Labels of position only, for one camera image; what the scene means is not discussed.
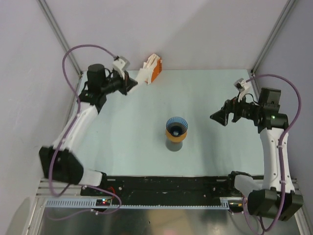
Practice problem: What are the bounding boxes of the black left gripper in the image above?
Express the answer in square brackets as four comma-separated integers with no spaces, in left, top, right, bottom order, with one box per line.
[101,70,138,96]

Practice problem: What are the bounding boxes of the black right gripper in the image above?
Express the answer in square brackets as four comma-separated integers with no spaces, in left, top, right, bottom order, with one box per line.
[210,91,262,126]

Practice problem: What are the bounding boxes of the white paper coffee filters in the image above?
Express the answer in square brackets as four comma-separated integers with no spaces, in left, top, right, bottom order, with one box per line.
[135,59,148,85]

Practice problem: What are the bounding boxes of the blue glass dripper cone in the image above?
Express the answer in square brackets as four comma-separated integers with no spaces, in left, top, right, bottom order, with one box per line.
[166,117,188,137]

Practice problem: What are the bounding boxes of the glass beaker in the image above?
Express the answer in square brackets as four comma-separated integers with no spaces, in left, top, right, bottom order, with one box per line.
[166,140,183,152]

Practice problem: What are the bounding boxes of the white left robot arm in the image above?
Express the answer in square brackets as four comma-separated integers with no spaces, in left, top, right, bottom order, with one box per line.
[39,59,137,195]

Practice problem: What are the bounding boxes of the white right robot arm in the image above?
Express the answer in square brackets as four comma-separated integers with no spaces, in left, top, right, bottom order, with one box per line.
[210,88,303,221]

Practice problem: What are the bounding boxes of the orange filter box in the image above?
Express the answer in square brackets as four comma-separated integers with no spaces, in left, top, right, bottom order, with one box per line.
[146,53,162,84]

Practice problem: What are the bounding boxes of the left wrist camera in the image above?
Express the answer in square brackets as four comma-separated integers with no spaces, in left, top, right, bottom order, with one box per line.
[112,56,130,78]

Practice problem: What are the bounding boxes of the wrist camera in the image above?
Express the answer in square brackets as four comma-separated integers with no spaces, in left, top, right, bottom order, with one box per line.
[112,56,130,78]
[234,78,251,102]

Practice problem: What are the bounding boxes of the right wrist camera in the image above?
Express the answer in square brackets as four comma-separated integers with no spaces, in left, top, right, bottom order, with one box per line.
[234,78,251,102]

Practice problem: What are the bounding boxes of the white cable duct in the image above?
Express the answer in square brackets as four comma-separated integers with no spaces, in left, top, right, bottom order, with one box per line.
[45,198,229,210]

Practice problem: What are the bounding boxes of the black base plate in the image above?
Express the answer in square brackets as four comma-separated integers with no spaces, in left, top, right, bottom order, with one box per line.
[80,175,256,206]

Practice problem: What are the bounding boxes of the aluminium frame rail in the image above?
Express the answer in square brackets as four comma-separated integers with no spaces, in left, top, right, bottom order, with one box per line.
[36,179,81,198]

